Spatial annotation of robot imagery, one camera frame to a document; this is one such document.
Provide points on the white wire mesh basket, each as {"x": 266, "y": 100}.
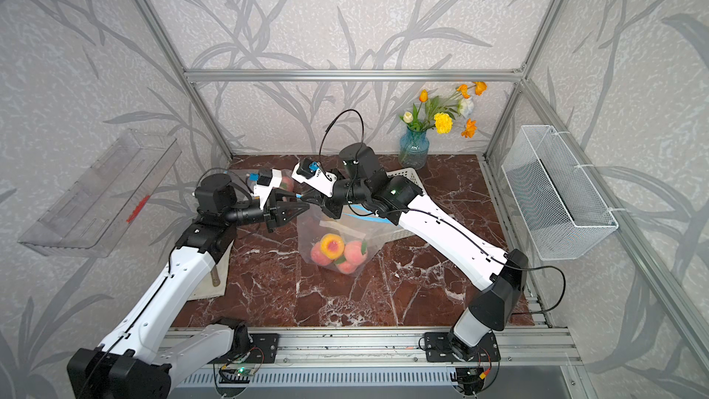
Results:
{"x": 562, "y": 209}

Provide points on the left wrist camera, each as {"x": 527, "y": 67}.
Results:
{"x": 263, "y": 182}

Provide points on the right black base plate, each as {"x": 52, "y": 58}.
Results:
{"x": 445, "y": 347}

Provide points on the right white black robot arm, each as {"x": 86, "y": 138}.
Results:
{"x": 499, "y": 275}

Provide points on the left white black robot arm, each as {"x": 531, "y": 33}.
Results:
{"x": 128, "y": 362}

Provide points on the yellow peach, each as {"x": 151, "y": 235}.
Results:
{"x": 332, "y": 246}

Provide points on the white plastic fruit basket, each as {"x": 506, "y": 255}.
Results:
{"x": 401, "y": 189}

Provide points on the orange yellow artificial flowers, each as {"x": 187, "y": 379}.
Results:
{"x": 440, "y": 113}

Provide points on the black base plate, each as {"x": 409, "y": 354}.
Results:
{"x": 445, "y": 347}
{"x": 263, "y": 348}

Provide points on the pink peach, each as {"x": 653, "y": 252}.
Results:
{"x": 346, "y": 267}
{"x": 318, "y": 257}
{"x": 355, "y": 252}

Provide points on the blue glass vase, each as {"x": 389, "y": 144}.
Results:
{"x": 413, "y": 149}

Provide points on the clear plastic wall shelf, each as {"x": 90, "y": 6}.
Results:
{"x": 89, "y": 220}

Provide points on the pink peach top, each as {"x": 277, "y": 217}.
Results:
{"x": 346, "y": 267}

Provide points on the clear zip-top bag blue zipper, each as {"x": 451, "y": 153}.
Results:
{"x": 288, "y": 184}

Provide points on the small brown woven basket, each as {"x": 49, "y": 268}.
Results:
{"x": 215, "y": 277}

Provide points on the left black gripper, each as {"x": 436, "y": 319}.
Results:
{"x": 282, "y": 209}

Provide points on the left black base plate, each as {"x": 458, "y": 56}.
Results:
{"x": 263, "y": 348}

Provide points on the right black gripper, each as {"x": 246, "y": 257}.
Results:
{"x": 314, "y": 197}

